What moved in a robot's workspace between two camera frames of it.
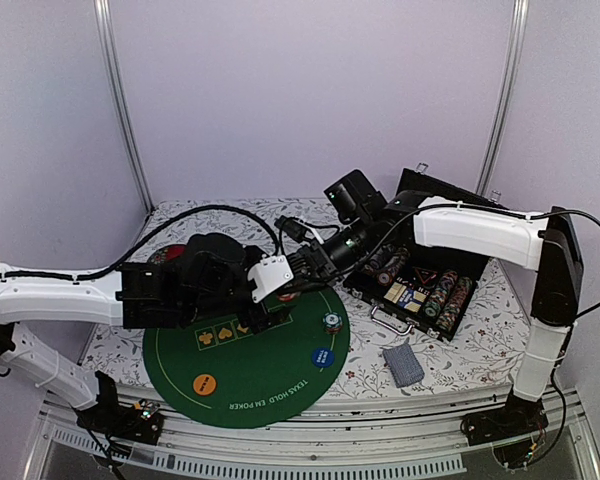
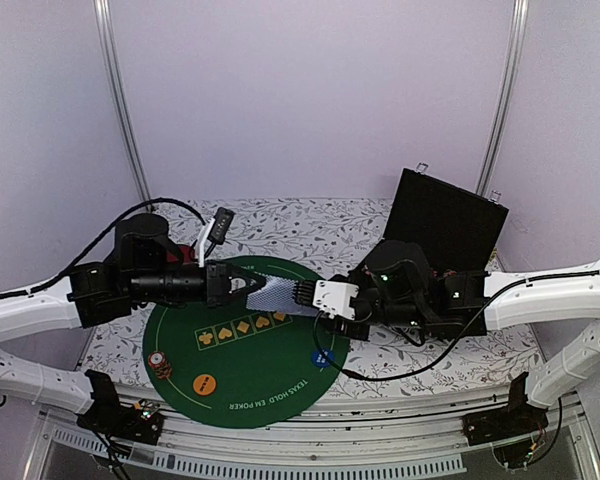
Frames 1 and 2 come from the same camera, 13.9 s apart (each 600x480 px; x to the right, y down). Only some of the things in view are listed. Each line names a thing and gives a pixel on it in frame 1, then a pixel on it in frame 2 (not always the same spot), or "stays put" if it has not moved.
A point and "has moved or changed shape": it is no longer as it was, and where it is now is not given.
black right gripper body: (333, 264) to (403, 315)
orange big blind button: (205, 384) stays put
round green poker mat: (221, 374) stays put
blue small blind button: (323, 357) stays put
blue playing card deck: (403, 365) has moved or changed shape
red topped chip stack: (286, 296) to (157, 360)
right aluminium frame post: (514, 63) stays put
